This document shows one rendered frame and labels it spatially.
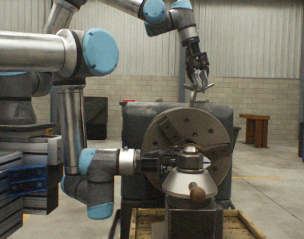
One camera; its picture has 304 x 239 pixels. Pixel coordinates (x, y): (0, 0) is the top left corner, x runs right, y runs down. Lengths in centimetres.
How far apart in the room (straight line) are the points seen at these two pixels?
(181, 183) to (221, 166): 62
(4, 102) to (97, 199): 52
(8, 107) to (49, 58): 46
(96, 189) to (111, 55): 36
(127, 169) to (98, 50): 32
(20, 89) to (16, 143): 19
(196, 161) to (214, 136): 59
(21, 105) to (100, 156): 44
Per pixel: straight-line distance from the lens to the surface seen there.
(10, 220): 108
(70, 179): 89
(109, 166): 76
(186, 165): 39
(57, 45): 68
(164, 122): 91
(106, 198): 79
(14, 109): 110
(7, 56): 64
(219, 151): 95
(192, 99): 99
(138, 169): 74
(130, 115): 110
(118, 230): 168
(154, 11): 98
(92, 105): 956
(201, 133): 97
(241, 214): 97
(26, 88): 112
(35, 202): 110
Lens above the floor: 124
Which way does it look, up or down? 3 degrees down
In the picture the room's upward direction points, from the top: 1 degrees clockwise
